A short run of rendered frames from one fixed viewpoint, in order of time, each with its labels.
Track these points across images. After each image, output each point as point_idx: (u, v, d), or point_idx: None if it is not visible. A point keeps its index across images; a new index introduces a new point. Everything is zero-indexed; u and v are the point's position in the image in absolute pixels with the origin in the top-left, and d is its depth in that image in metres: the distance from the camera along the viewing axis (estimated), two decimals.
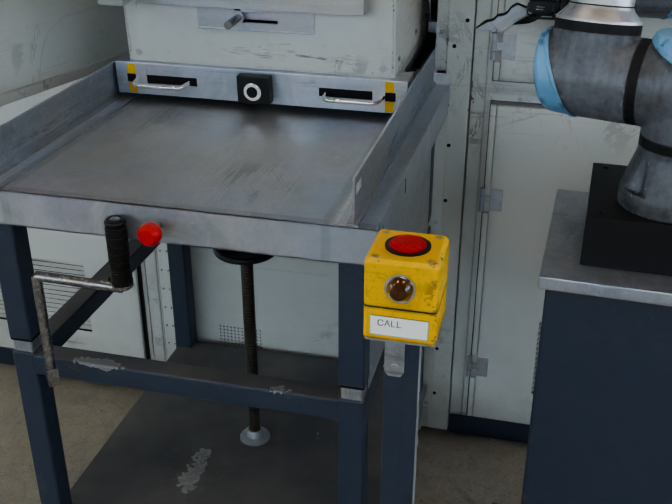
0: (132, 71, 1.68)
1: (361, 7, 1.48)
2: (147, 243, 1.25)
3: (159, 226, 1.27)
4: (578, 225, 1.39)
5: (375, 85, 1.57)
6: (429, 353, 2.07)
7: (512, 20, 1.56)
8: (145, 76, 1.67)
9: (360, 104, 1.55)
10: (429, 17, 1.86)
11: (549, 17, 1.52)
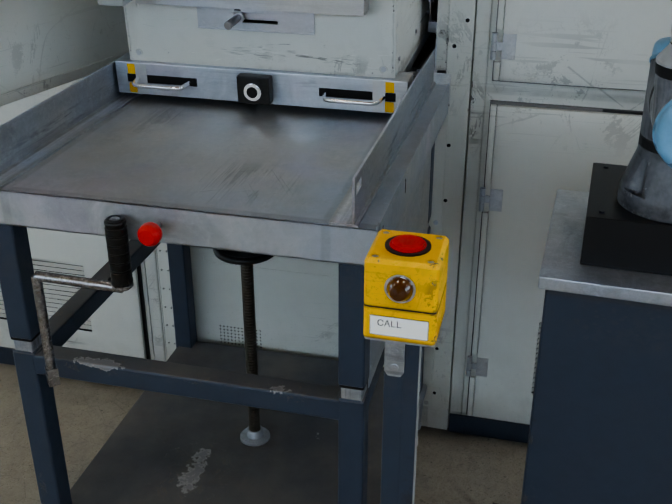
0: (132, 71, 1.68)
1: (361, 7, 1.48)
2: (147, 243, 1.25)
3: (159, 226, 1.27)
4: (578, 225, 1.39)
5: (375, 85, 1.57)
6: (429, 353, 2.07)
7: None
8: (145, 76, 1.67)
9: (360, 104, 1.55)
10: (429, 17, 1.86)
11: None
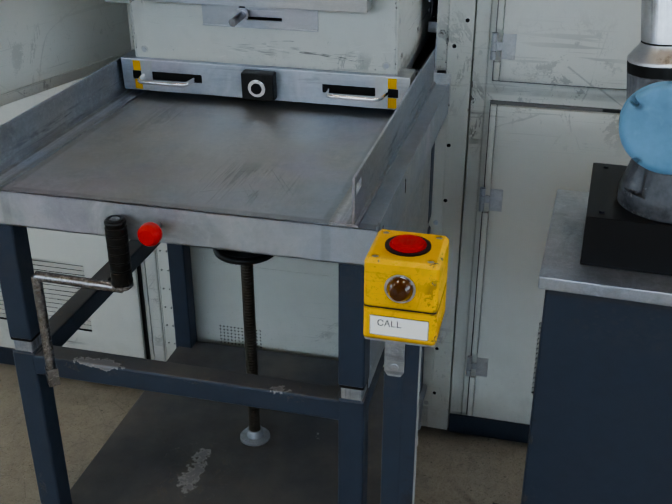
0: (138, 68, 1.69)
1: (364, 4, 1.50)
2: (147, 243, 1.25)
3: (159, 226, 1.27)
4: (578, 225, 1.39)
5: (378, 82, 1.59)
6: (429, 353, 2.07)
7: None
8: (150, 73, 1.69)
9: (363, 100, 1.57)
10: (431, 15, 1.88)
11: None
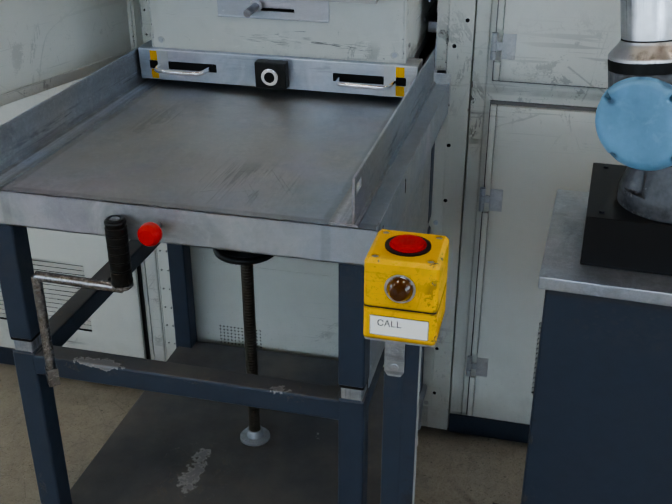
0: (154, 58, 1.76)
1: None
2: (147, 243, 1.25)
3: (159, 226, 1.27)
4: (578, 225, 1.39)
5: (386, 70, 1.65)
6: (429, 353, 2.07)
7: None
8: (166, 62, 1.76)
9: (372, 88, 1.64)
10: (436, 7, 1.94)
11: None
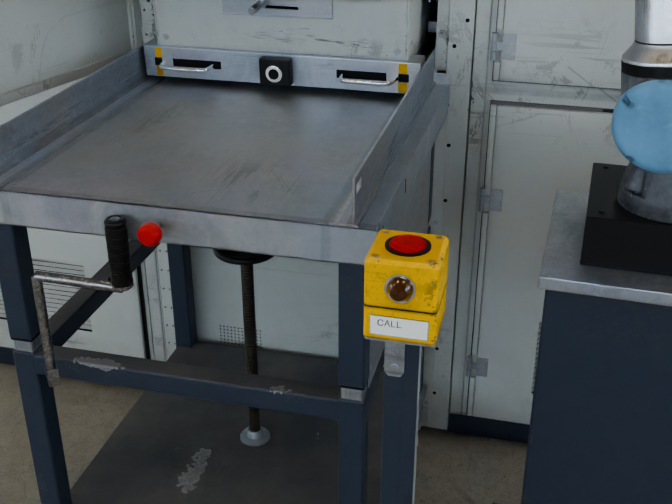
0: (159, 55, 1.78)
1: None
2: (147, 243, 1.25)
3: (159, 226, 1.27)
4: (578, 225, 1.39)
5: (389, 67, 1.67)
6: (429, 353, 2.07)
7: None
8: (171, 60, 1.77)
9: (375, 84, 1.66)
10: None
11: None
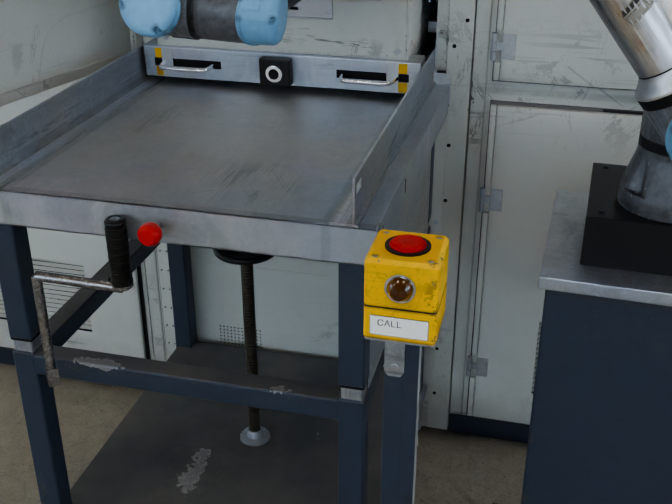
0: (159, 55, 1.78)
1: None
2: (147, 243, 1.25)
3: (159, 226, 1.27)
4: (578, 225, 1.39)
5: (389, 67, 1.67)
6: (429, 353, 2.07)
7: None
8: (171, 60, 1.77)
9: (375, 84, 1.66)
10: None
11: None
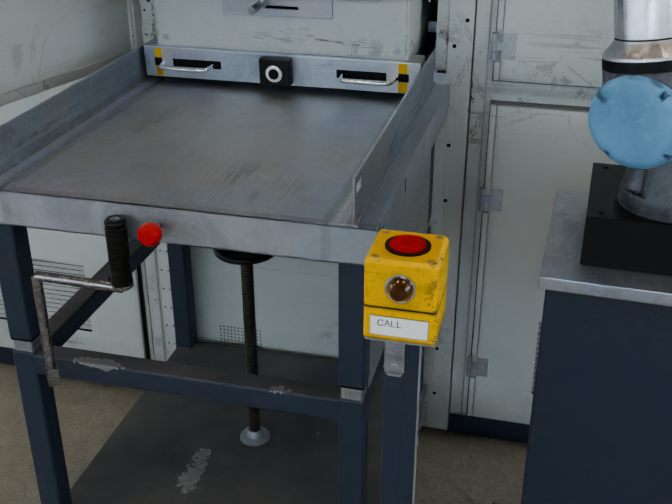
0: (159, 55, 1.78)
1: None
2: (147, 243, 1.25)
3: (159, 226, 1.27)
4: (578, 225, 1.39)
5: (389, 67, 1.67)
6: (429, 353, 2.07)
7: None
8: (171, 60, 1.77)
9: (375, 84, 1.66)
10: None
11: None
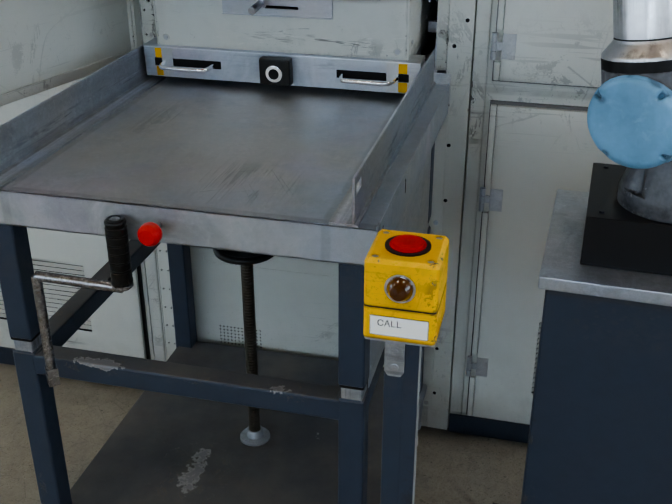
0: (159, 55, 1.78)
1: None
2: (147, 243, 1.25)
3: (159, 226, 1.27)
4: (578, 225, 1.39)
5: (389, 67, 1.67)
6: (429, 353, 2.07)
7: None
8: (171, 60, 1.77)
9: (375, 84, 1.66)
10: None
11: None
